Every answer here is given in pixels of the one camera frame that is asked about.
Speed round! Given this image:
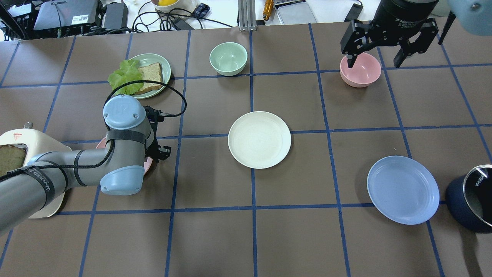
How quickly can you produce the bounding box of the cream white toaster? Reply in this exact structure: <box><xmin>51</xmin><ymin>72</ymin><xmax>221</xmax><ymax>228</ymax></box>
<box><xmin>0</xmin><ymin>128</ymin><xmax>72</xmax><ymax>219</ymax></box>

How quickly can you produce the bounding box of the orange handled tool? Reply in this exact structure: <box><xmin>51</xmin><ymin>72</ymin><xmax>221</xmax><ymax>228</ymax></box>
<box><xmin>262</xmin><ymin>0</ymin><xmax>274</xmax><ymax>21</ymax></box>

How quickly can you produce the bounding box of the aluminium frame post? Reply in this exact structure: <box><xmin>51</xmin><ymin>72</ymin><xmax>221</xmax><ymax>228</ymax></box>
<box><xmin>238</xmin><ymin>0</ymin><xmax>257</xmax><ymax>32</ymax></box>

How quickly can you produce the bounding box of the cream white plate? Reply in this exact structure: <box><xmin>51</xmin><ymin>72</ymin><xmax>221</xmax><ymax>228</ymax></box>
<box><xmin>227</xmin><ymin>112</ymin><xmax>292</xmax><ymax>169</ymax></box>

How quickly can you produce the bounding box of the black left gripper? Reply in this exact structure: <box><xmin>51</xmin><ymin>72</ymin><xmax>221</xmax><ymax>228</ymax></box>
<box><xmin>143</xmin><ymin>106</ymin><xmax>172</xmax><ymax>162</ymax></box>

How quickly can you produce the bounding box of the white bowl with fruit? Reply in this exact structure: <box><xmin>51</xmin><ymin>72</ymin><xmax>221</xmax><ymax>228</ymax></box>
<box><xmin>151</xmin><ymin>0</ymin><xmax>198</xmax><ymax>15</ymax></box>

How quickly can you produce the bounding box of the black power adapter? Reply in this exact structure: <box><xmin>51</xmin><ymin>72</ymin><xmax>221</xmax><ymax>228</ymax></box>
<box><xmin>102</xmin><ymin>2</ymin><xmax>128</xmax><ymax>30</ymax></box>

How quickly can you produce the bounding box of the black cable bundle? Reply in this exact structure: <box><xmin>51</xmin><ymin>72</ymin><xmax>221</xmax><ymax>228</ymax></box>
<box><xmin>133</xmin><ymin>2</ymin><xmax>234</xmax><ymax>33</ymax></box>

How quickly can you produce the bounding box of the pink plate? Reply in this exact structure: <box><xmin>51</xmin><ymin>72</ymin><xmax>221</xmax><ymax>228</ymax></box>
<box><xmin>96</xmin><ymin>137</ymin><xmax>153</xmax><ymax>176</ymax></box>

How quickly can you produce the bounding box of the green bowl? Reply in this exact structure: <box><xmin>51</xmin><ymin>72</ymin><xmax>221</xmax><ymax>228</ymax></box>
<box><xmin>209</xmin><ymin>42</ymin><xmax>248</xmax><ymax>77</ymax></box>

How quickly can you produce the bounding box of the blue plate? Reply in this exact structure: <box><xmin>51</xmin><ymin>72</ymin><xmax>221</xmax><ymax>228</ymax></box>
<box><xmin>367</xmin><ymin>156</ymin><xmax>440</xmax><ymax>225</ymax></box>

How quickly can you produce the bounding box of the pink bowl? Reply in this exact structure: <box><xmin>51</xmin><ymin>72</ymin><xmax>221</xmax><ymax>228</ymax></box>
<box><xmin>340</xmin><ymin>53</ymin><xmax>382</xmax><ymax>88</ymax></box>

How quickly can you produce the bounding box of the bread slice in toaster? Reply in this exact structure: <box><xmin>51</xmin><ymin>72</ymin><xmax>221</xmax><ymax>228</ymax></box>
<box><xmin>0</xmin><ymin>145</ymin><xmax>26</xmax><ymax>176</ymax></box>

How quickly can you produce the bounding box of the grey metal tray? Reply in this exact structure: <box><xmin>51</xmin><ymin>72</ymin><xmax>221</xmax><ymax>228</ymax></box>
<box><xmin>276</xmin><ymin>0</ymin><xmax>317</xmax><ymax>25</ymax></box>

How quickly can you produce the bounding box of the green lettuce leaf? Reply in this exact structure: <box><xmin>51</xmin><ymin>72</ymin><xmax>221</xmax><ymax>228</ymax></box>
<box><xmin>107</xmin><ymin>58</ymin><xmax>144</xmax><ymax>96</ymax></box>

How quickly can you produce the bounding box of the bread slice on plate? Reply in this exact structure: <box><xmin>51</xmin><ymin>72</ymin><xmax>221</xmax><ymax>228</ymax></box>
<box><xmin>134</xmin><ymin>62</ymin><xmax>163</xmax><ymax>97</ymax></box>

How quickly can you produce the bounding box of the black electronics box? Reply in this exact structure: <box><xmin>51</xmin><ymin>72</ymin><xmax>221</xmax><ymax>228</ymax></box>
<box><xmin>33</xmin><ymin>0</ymin><xmax>103</xmax><ymax>32</ymax></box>

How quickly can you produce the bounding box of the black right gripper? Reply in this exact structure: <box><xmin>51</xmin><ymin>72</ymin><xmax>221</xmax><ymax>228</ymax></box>
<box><xmin>341</xmin><ymin>18</ymin><xmax>438</xmax><ymax>68</ymax></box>

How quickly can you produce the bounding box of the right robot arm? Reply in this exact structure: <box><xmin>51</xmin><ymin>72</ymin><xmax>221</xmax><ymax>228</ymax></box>
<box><xmin>340</xmin><ymin>0</ymin><xmax>492</xmax><ymax>68</ymax></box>

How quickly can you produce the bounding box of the dark blue pot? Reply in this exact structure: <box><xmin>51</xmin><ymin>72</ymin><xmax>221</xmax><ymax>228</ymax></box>
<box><xmin>445</xmin><ymin>164</ymin><xmax>492</xmax><ymax>234</ymax></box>

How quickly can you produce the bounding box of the green plate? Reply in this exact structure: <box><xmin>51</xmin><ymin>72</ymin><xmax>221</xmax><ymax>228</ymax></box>
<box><xmin>131</xmin><ymin>53</ymin><xmax>171</xmax><ymax>99</ymax></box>

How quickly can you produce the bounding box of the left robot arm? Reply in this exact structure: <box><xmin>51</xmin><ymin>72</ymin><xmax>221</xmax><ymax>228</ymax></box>
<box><xmin>0</xmin><ymin>95</ymin><xmax>171</xmax><ymax>235</ymax></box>

